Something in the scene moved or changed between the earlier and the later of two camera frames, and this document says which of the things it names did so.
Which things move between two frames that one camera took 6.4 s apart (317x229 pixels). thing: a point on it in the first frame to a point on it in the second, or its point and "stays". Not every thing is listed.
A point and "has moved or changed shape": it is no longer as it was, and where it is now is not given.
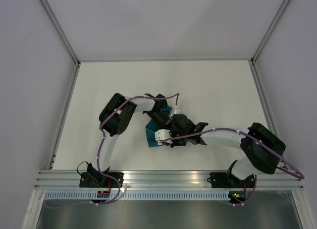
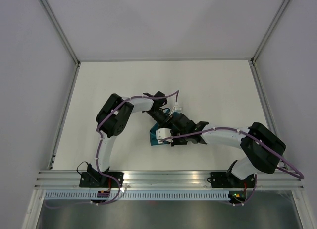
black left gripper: x=166 y=122 stays
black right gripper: x=175 y=144 stays
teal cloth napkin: x=152 y=126 has moved or changed shape
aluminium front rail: x=275 y=179 stays
